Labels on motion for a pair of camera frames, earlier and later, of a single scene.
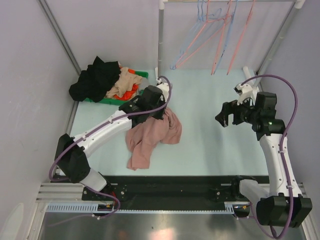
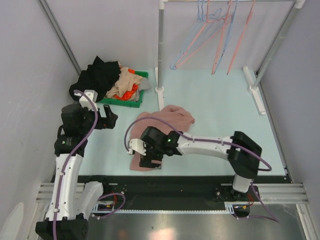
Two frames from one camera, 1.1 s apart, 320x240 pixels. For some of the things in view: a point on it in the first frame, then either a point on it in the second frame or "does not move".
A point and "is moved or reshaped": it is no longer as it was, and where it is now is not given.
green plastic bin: (114, 101) does not move
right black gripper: (229, 108) -> (146, 160)
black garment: (94, 82) does not move
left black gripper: (159, 116) -> (108, 122)
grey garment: (144, 83) does not move
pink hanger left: (207, 21) does not move
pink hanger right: (240, 36) does not move
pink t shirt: (142, 139) is moved or reshaped
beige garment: (126, 81) does not move
